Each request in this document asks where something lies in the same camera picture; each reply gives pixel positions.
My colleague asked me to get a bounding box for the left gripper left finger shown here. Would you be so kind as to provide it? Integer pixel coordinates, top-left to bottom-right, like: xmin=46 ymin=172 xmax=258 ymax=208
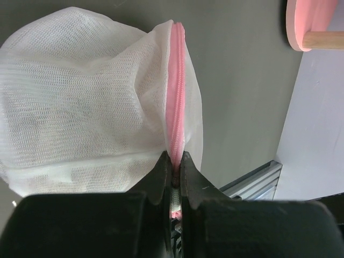
xmin=1 ymin=152 xmax=172 ymax=257

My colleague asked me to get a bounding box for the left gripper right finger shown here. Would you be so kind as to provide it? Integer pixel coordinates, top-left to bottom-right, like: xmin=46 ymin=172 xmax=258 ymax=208
xmin=180 ymin=152 xmax=343 ymax=257

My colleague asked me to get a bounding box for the white pink-trimmed mesh laundry bag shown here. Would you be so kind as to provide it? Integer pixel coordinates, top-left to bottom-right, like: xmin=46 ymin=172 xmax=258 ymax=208
xmin=1 ymin=8 xmax=203 ymax=197

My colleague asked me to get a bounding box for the pink tiered side shelf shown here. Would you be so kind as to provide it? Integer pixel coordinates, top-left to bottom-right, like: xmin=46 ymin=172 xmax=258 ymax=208
xmin=285 ymin=0 xmax=343 ymax=52

